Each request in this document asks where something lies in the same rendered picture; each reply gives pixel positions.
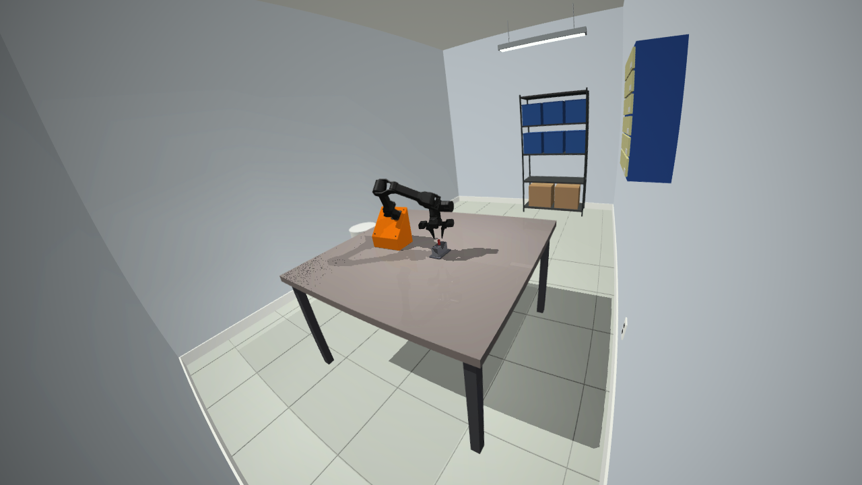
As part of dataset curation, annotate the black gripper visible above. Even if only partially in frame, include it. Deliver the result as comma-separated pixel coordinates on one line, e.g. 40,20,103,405
418,212,454,239

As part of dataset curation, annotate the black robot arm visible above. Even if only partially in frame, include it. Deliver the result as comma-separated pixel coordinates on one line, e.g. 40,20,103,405
373,179,454,229

